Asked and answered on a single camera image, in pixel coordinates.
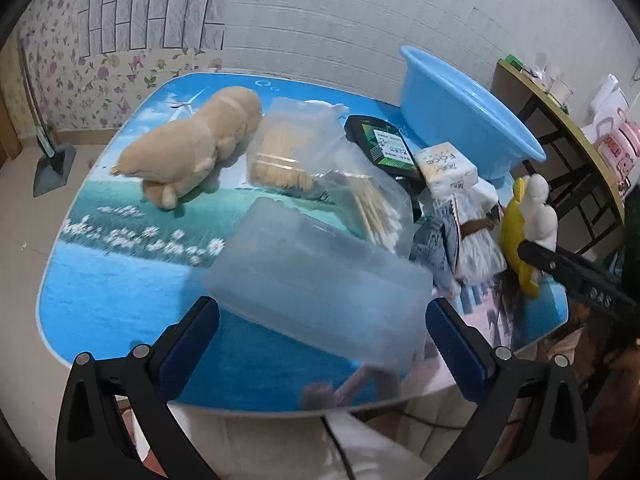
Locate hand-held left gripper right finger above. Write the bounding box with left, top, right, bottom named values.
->
left=425, top=298, right=591, bottom=480

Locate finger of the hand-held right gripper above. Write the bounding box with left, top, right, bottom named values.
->
left=517, top=240, right=640, bottom=318

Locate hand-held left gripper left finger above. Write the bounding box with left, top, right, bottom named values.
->
left=55, top=296, right=221, bottom=480

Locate yellow white plush toy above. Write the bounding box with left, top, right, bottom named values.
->
left=500, top=172, right=559, bottom=301

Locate translucent plastic box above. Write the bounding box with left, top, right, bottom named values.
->
left=204, top=196, right=434, bottom=372

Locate bag of cotton swabs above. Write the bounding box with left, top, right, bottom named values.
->
left=310, top=140, right=416, bottom=261

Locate beige tissue pack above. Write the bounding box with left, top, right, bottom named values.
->
left=412, top=142, right=481, bottom=196

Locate beige plush toy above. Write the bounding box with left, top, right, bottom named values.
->
left=112, top=86, right=264, bottom=211

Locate clear toothpick box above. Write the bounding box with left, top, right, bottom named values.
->
left=247, top=97, right=351, bottom=191

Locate blue plastic basin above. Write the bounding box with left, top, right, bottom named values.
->
left=398, top=46, right=547, bottom=181

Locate black green packet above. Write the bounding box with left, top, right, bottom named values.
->
left=345, top=115, right=426, bottom=181

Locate pink bear bottle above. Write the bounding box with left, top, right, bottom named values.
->
left=595, top=115, right=640, bottom=196

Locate wooden side table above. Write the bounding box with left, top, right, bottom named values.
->
left=492, top=57, right=627, bottom=261

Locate white kettle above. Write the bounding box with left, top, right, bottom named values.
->
left=590, top=74, right=628, bottom=126

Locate grey long-handled dustpan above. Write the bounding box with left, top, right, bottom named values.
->
left=17, top=42, right=77, bottom=198

